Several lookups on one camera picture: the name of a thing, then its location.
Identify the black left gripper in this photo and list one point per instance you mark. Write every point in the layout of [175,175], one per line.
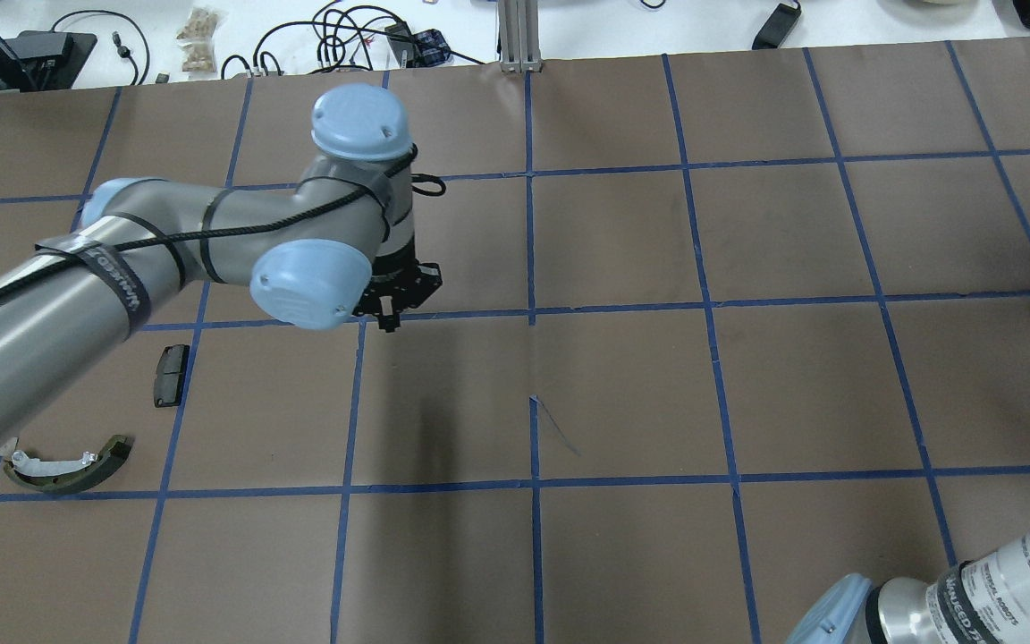
[395,284]

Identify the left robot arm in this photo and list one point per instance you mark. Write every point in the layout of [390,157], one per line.
[342,245]

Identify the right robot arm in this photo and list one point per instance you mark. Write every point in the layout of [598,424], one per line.
[977,601]

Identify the dark grey brake pad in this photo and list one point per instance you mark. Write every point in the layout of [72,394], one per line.
[171,376]

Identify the olive curved brake shoe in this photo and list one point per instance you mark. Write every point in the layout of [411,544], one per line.
[64,477]

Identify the black power adapter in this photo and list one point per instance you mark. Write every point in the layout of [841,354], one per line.
[777,26]

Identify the aluminium frame post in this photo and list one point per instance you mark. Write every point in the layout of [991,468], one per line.
[519,36]

